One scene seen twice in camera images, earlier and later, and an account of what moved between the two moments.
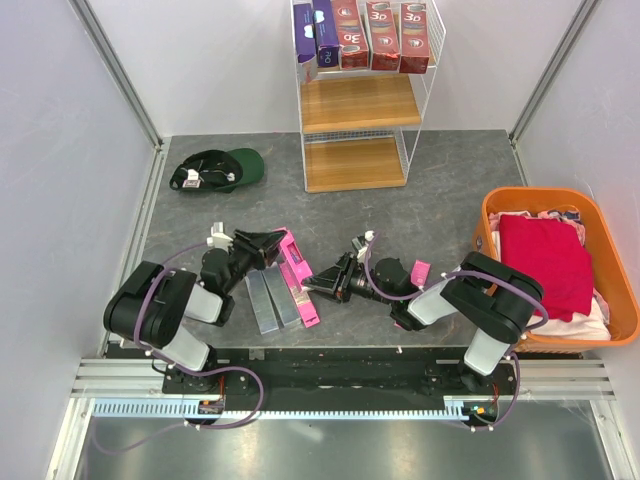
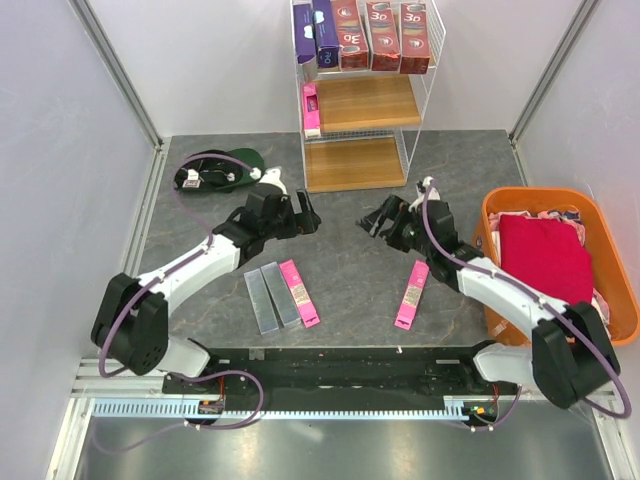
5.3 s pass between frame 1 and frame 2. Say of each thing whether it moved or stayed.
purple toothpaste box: stayed
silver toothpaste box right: stayed
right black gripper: moved
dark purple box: stayed
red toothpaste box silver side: stayed
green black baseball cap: stayed
